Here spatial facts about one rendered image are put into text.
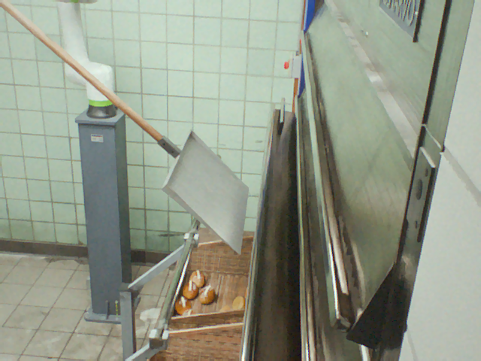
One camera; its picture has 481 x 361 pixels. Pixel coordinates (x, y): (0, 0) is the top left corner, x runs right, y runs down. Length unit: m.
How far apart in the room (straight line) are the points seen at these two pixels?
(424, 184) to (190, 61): 2.86
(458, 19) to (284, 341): 0.74
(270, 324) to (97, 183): 2.01
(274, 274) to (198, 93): 2.20
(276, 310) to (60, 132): 2.68
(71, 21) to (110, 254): 1.22
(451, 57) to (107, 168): 2.57
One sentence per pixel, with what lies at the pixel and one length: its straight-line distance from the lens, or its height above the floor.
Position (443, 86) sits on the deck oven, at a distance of 0.43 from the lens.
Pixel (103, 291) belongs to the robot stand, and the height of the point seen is 0.19.
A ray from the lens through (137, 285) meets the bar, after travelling 1.93.
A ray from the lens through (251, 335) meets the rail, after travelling 1.00.
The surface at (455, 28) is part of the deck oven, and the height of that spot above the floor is 2.01.
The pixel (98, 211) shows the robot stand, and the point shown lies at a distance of 3.03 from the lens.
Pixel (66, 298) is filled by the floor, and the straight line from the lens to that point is 3.59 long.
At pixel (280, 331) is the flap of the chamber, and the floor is 1.40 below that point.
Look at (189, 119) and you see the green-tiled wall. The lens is 3.35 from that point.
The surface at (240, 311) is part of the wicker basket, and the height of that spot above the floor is 0.80.
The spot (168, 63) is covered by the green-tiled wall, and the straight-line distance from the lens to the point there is 3.28.
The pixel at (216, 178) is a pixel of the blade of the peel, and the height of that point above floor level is 1.17.
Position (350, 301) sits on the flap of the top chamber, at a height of 1.72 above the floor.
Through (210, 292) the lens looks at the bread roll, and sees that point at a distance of 2.46.
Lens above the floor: 2.07
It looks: 24 degrees down
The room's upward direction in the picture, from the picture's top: 3 degrees clockwise
